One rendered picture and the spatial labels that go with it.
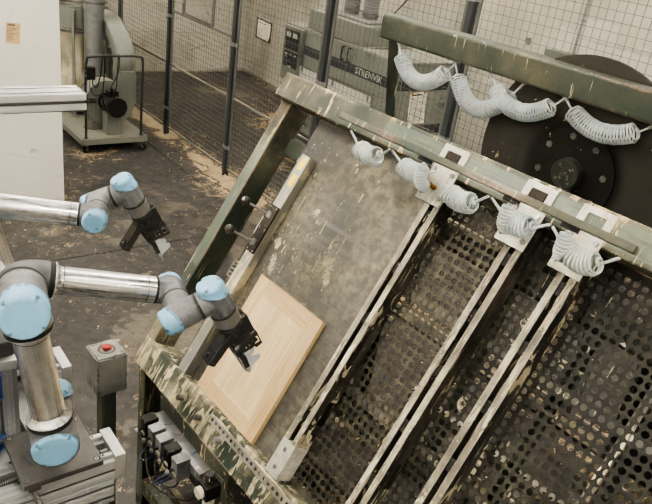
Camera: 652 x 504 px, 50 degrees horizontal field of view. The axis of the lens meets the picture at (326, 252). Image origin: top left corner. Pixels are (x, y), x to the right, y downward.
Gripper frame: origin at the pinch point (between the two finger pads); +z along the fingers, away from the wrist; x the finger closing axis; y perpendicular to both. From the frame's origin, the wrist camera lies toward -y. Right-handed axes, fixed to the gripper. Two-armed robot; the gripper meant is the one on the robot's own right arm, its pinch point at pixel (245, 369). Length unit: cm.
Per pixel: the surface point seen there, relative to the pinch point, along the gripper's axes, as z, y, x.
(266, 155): -5, 63, 81
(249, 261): 15, 31, 57
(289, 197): 0, 56, 57
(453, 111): 97, 226, 161
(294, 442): 32.3, 1.1, -7.8
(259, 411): 38.2, 0.1, 15.6
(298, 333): 22.5, 25.5, 19.5
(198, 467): 51, -27, 23
